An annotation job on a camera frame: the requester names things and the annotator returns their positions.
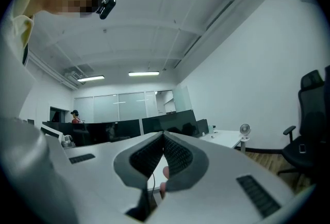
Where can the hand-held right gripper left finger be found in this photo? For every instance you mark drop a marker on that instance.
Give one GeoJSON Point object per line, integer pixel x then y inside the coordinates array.
{"type": "Point", "coordinates": [103, 166]}

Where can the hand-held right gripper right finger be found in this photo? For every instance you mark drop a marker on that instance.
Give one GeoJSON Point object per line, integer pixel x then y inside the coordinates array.
{"type": "Point", "coordinates": [219, 166]}

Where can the person's right hand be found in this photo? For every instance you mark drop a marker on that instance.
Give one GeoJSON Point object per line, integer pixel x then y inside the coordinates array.
{"type": "Point", "coordinates": [163, 189]}

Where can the white office desk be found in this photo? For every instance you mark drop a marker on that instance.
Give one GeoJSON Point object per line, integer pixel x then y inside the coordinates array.
{"type": "Point", "coordinates": [224, 137]}

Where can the black computer monitor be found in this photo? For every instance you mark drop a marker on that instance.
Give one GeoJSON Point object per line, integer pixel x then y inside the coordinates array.
{"type": "Point", "coordinates": [103, 131]}
{"type": "Point", "coordinates": [172, 123]}

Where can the pale green bottle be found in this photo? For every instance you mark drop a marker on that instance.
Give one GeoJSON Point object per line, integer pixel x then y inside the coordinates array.
{"type": "Point", "coordinates": [211, 129]}

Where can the small white desk fan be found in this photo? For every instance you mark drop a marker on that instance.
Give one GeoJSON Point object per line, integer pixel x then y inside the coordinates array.
{"type": "Point", "coordinates": [245, 131]}

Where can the metal kettle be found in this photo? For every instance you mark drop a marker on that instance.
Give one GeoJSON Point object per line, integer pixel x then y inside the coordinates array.
{"type": "Point", "coordinates": [67, 141]}

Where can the white computer monitor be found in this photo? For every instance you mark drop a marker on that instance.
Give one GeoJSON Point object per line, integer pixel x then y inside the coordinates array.
{"type": "Point", "coordinates": [51, 132]}

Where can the frosted glass partition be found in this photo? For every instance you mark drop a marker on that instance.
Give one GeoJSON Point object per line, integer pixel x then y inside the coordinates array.
{"type": "Point", "coordinates": [123, 108]}

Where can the white smartphone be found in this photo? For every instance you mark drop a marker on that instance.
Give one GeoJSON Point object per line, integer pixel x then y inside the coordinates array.
{"type": "Point", "coordinates": [302, 148]}

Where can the long ceiling light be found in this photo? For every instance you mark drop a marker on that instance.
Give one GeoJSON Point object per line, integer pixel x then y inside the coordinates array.
{"type": "Point", "coordinates": [90, 78]}
{"type": "Point", "coordinates": [144, 73]}

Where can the ceiling air vent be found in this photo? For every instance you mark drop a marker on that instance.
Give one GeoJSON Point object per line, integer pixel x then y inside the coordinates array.
{"type": "Point", "coordinates": [76, 74]}

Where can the black mesh office chair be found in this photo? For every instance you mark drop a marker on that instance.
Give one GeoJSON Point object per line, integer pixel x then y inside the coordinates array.
{"type": "Point", "coordinates": [306, 127]}

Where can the black head-worn camera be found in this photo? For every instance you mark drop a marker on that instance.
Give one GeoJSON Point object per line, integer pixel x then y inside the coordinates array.
{"type": "Point", "coordinates": [106, 7]}

